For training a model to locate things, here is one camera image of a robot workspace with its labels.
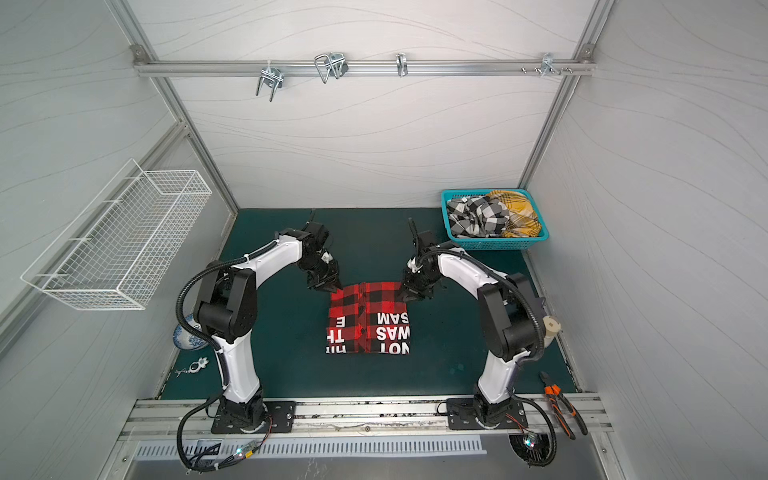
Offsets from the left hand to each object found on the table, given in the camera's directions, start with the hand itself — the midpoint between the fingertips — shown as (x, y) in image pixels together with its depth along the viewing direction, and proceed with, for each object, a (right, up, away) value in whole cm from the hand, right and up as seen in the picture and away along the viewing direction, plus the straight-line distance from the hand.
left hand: (345, 283), depth 92 cm
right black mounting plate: (+32, -30, -18) cm, 48 cm away
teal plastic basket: (+50, +12, +10) cm, 52 cm away
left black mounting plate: (-13, -31, -19) cm, 39 cm away
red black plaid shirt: (+8, -9, -6) cm, 14 cm away
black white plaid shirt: (+46, +22, +15) cm, 53 cm away
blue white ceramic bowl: (-46, -15, -7) cm, 49 cm away
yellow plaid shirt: (+61, +21, +12) cm, 65 cm away
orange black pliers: (+59, -29, -17) cm, 68 cm away
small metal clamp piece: (-39, -21, -12) cm, 46 cm away
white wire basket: (-49, +11, -25) cm, 56 cm away
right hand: (+18, -2, -3) cm, 19 cm away
